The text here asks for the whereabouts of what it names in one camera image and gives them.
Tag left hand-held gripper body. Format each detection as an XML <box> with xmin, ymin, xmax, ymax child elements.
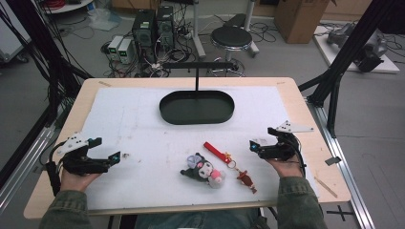
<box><xmin>56</xmin><ymin>132</ymin><xmax>110</xmax><ymax>177</ymax></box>

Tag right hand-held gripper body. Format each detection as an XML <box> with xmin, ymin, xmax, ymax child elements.
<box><xmin>259</xmin><ymin>119</ymin><xmax>315</xmax><ymax>162</ymax></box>

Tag red strap keychain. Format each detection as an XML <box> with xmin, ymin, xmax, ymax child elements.
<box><xmin>202</xmin><ymin>141</ymin><xmax>259</xmax><ymax>195</ymax></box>

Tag dark plush doll keychain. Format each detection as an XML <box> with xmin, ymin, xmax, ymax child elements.
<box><xmin>180</xmin><ymin>152</ymin><xmax>227</xmax><ymax>190</ymax></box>

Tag black oval tray hanger stand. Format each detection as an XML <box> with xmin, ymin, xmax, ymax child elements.
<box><xmin>159</xmin><ymin>61</ymin><xmax>236</xmax><ymax>126</ymax></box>

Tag person's left hand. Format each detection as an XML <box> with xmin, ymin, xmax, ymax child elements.
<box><xmin>59</xmin><ymin>169</ymin><xmax>103</xmax><ymax>193</ymax></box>

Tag person's right hand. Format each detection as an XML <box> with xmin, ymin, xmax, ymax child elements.
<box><xmin>266</xmin><ymin>156</ymin><xmax>306</xmax><ymax>179</ymax></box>

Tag white foam mat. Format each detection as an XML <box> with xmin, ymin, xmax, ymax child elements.
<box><xmin>80</xmin><ymin>85</ymin><xmax>320</xmax><ymax>212</ymax></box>

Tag black tape piece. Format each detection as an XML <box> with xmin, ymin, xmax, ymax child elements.
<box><xmin>324</xmin><ymin>156</ymin><xmax>342</xmax><ymax>167</ymax></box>

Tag thin wooden stick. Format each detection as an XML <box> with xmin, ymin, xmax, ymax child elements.
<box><xmin>312</xmin><ymin>176</ymin><xmax>339</xmax><ymax>199</ymax></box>

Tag person's legs in jeans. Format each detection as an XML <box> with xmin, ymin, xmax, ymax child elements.
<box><xmin>133</xmin><ymin>207</ymin><xmax>261</xmax><ymax>229</ymax></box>

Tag white floor board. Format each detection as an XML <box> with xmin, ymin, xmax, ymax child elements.
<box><xmin>312</xmin><ymin>25</ymin><xmax>401</xmax><ymax>74</ymax></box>

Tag white power supply unit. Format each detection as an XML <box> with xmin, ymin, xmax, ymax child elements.
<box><xmin>107</xmin><ymin>34</ymin><xmax>124</xmax><ymax>62</ymax></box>
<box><xmin>117</xmin><ymin>38</ymin><xmax>136</xmax><ymax>65</ymax></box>

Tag black round stool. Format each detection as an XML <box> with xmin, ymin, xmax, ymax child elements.
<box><xmin>210</xmin><ymin>26</ymin><xmax>254</xmax><ymax>62</ymax></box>

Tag white desk leg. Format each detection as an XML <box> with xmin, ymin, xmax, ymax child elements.
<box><xmin>244</xmin><ymin>0</ymin><xmax>261</xmax><ymax>59</ymax></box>
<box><xmin>190</xmin><ymin>0</ymin><xmax>207</xmax><ymax>60</ymax></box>

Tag brown cardboard box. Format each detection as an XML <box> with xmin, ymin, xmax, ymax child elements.
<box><xmin>273</xmin><ymin>0</ymin><xmax>338</xmax><ymax>45</ymax></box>

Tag black footrest pad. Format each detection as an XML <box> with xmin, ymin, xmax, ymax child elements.
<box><xmin>222</xmin><ymin>12</ymin><xmax>248</xmax><ymax>29</ymax></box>

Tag large black computer tower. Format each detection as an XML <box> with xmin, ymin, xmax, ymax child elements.
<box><xmin>131</xmin><ymin>9</ymin><xmax>158</xmax><ymax>64</ymax></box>

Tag clear plastic bag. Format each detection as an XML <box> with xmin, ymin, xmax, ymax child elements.
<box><xmin>86</xmin><ymin>7</ymin><xmax>123</xmax><ymax>32</ymax></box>

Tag grey machine part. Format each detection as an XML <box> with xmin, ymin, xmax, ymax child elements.
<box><xmin>326</xmin><ymin>22</ymin><xmax>389</xmax><ymax>73</ymax></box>

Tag white equipment case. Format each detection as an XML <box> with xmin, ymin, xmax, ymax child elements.
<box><xmin>0</xmin><ymin>0</ymin><xmax>32</xmax><ymax>64</ymax></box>

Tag small black computer tower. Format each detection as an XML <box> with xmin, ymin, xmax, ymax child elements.
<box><xmin>156</xmin><ymin>5</ymin><xmax>176</xmax><ymax>52</ymax></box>

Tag white round table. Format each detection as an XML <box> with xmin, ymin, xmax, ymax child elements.
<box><xmin>42</xmin><ymin>0</ymin><xmax>96</xmax><ymax>15</ymax></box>

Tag right hand-held gripper cable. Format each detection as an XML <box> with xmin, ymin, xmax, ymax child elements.
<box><xmin>290</xmin><ymin>135</ymin><xmax>309</xmax><ymax>179</ymax></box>

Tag hand-held gripper cable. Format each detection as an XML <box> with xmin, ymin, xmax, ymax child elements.
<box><xmin>290</xmin><ymin>135</ymin><xmax>309</xmax><ymax>179</ymax></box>
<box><xmin>43</xmin><ymin>142</ymin><xmax>66</xmax><ymax>198</ymax></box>

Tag left hand-held gripper cable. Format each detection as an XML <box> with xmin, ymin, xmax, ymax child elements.
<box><xmin>43</xmin><ymin>142</ymin><xmax>66</xmax><ymax>198</ymax></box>

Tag aluminium rail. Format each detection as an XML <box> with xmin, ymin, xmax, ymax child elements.
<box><xmin>0</xmin><ymin>124</ymin><xmax>57</xmax><ymax>214</ymax></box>
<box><xmin>306</xmin><ymin>96</ymin><xmax>377</xmax><ymax>229</ymax></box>

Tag black frame strut with cables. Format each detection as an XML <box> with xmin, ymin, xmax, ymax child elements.
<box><xmin>0</xmin><ymin>0</ymin><xmax>94</xmax><ymax>130</ymax></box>

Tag black frame strut with foot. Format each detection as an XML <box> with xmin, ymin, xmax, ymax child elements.
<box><xmin>298</xmin><ymin>0</ymin><xmax>405</xmax><ymax>139</ymax></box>

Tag red cable coil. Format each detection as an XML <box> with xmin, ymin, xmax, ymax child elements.
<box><xmin>43</xmin><ymin>0</ymin><xmax>67</xmax><ymax>10</ymax></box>

